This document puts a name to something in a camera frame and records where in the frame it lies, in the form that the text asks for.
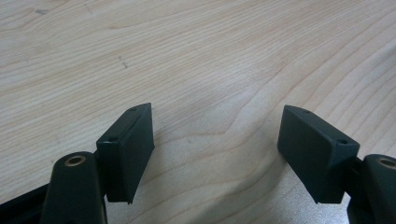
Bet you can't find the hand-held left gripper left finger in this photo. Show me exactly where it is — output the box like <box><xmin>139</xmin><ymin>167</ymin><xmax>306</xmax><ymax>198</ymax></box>
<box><xmin>96</xmin><ymin>102</ymin><xmax>156</xmax><ymax>205</ymax></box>

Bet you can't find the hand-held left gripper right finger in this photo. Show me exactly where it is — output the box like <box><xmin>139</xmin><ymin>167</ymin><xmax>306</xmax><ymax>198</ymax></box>
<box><xmin>276</xmin><ymin>105</ymin><xmax>361</xmax><ymax>205</ymax></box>

